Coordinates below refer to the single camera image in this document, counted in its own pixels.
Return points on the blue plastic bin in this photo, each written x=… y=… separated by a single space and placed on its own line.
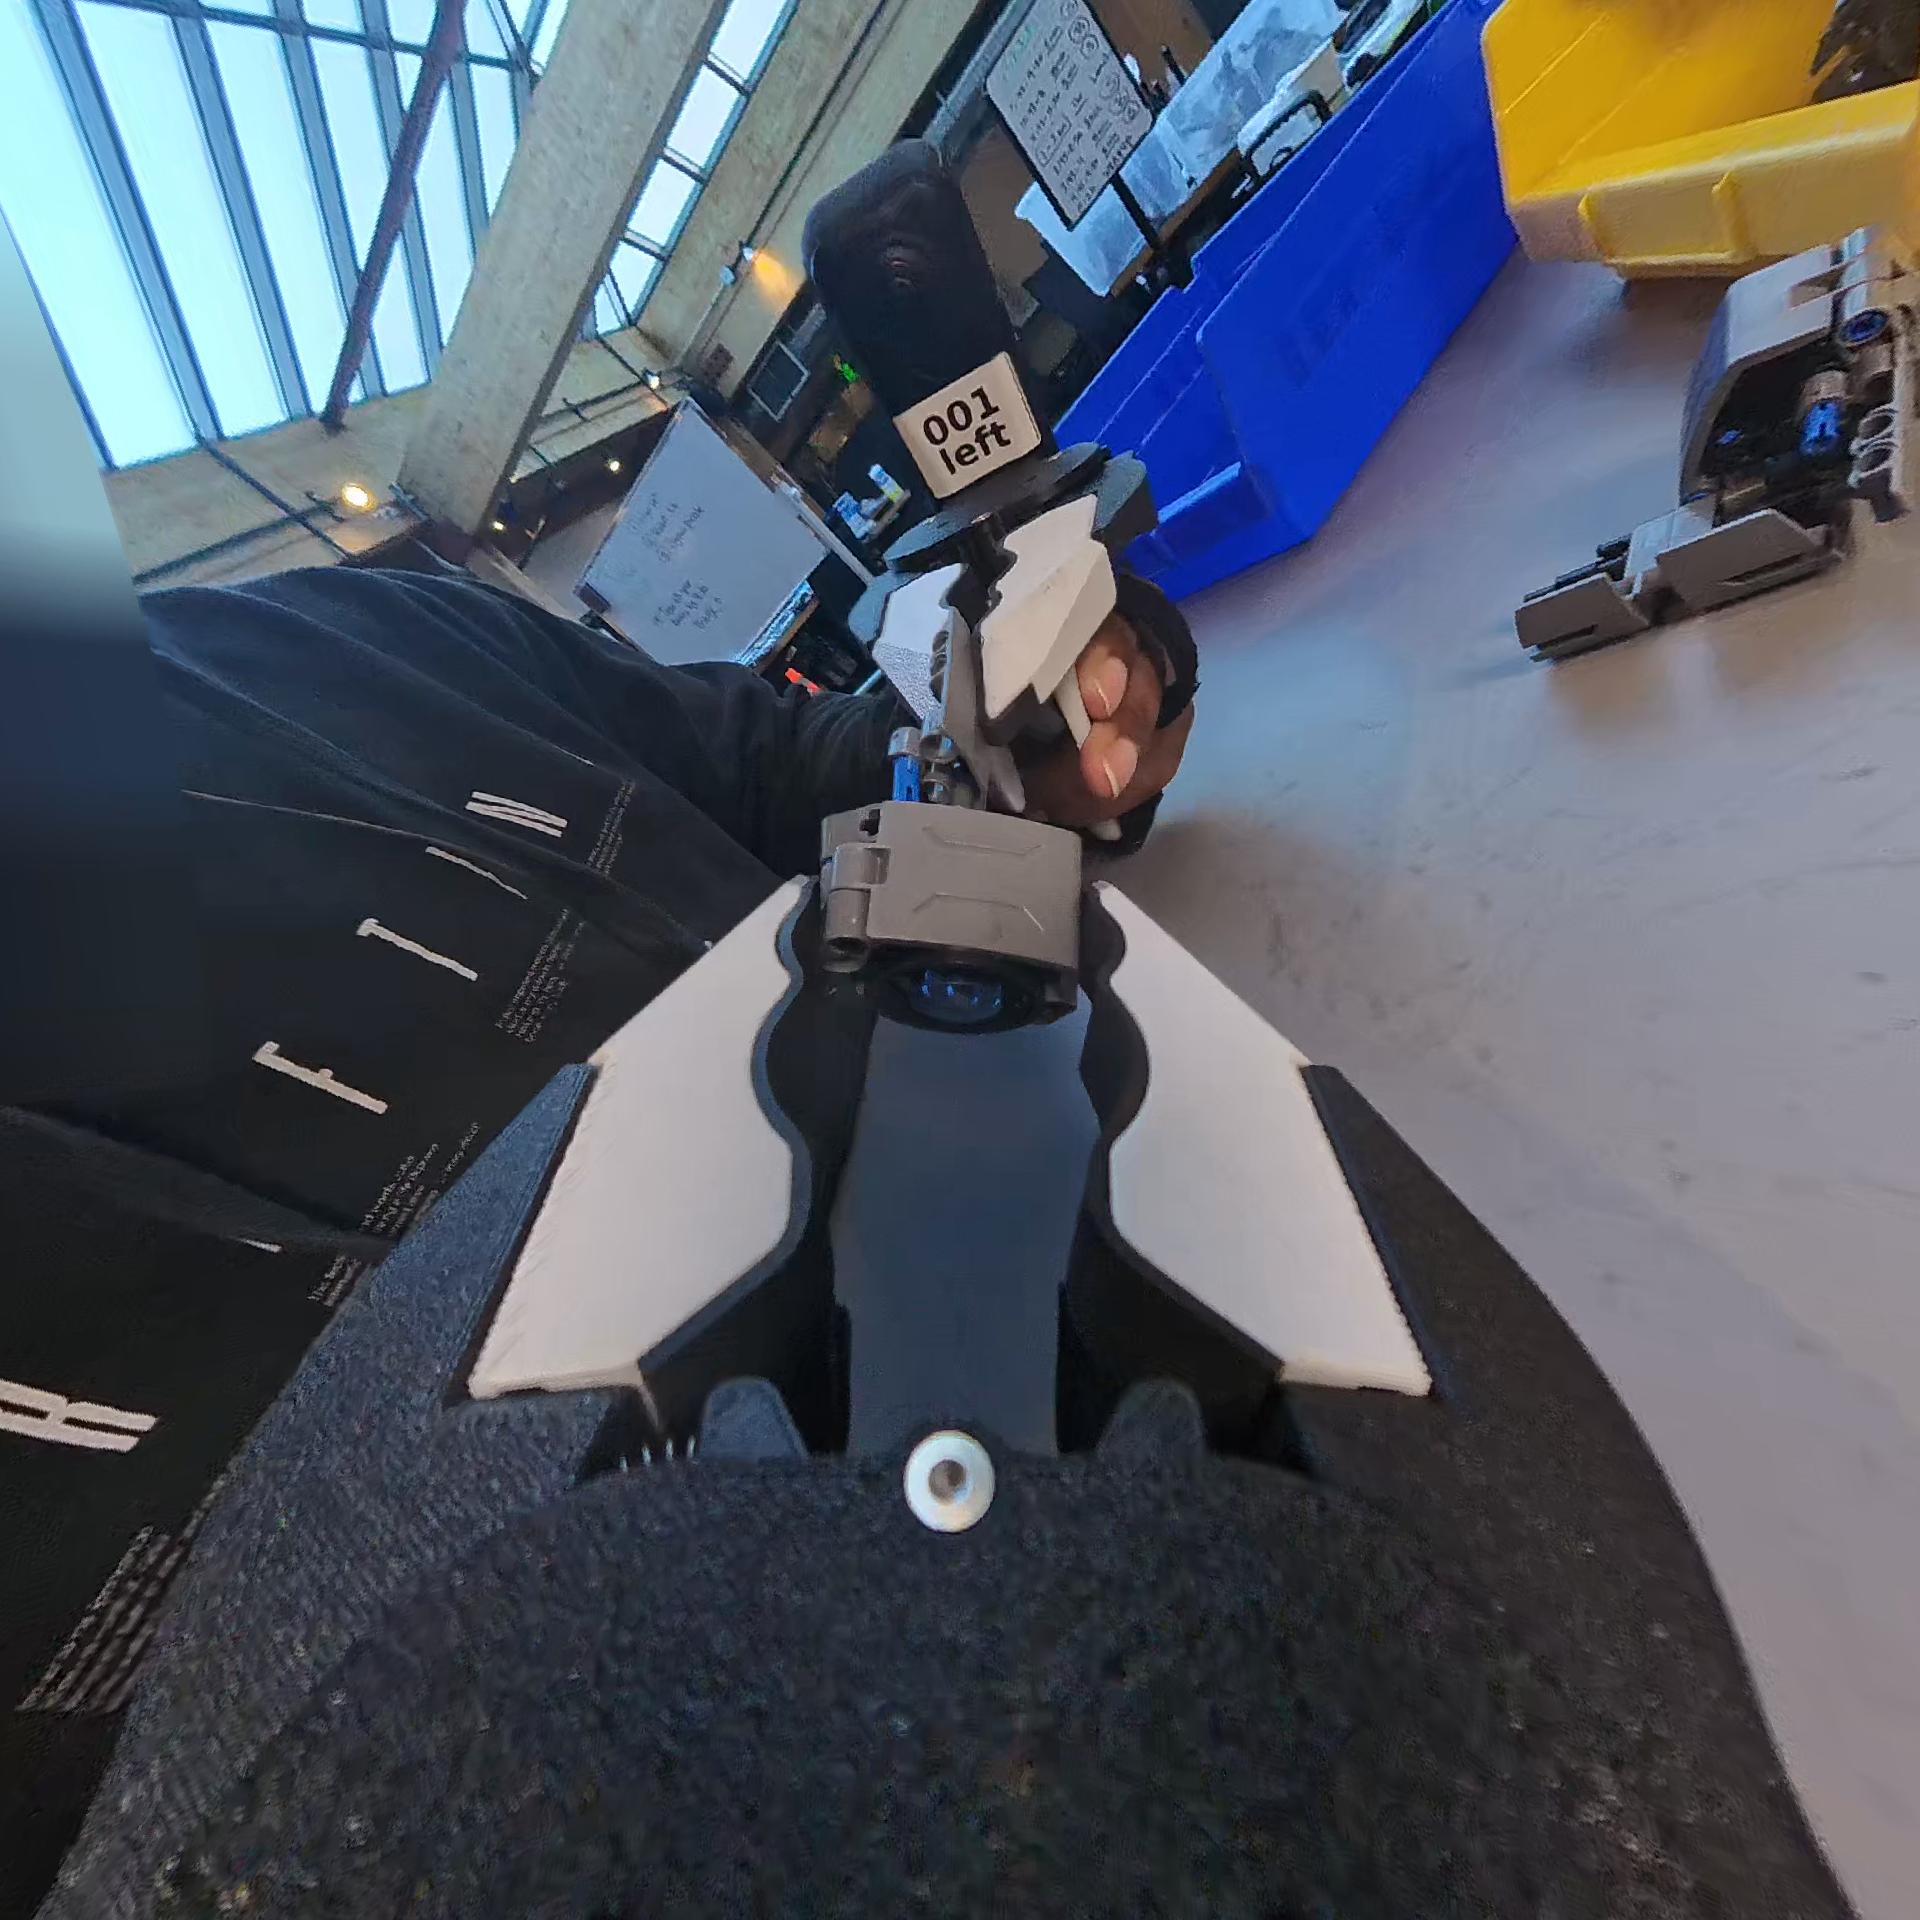
x=1320 y=298

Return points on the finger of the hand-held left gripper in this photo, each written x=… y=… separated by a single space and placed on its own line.
x=908 y=639
x=1054 y=616

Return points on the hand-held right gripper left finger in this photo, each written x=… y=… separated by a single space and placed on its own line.
x=647 y=1199

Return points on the grey desk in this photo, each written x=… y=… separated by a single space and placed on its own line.
x=1502 y=897

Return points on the yellow plastic bin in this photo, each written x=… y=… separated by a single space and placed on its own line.
x=1647 y=123

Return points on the person's left hand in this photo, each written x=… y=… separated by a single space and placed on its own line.
x=1126 y=750

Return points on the blue brick pin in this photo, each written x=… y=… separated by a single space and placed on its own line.
x=908 y=771

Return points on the grey brick wheel assembly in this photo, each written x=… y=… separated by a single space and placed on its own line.
x=961 y=883

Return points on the tall glass window wall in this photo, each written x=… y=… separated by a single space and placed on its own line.
x=222 y=225

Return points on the person's black hoodie torso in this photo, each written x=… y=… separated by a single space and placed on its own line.
x=300 y=973

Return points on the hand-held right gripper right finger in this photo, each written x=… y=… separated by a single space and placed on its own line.
x=1261 y=1199

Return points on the handwritten whiteboard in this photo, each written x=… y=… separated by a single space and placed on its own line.
x=1072 y=104

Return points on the white easel board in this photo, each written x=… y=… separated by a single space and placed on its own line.
x=704 y=535

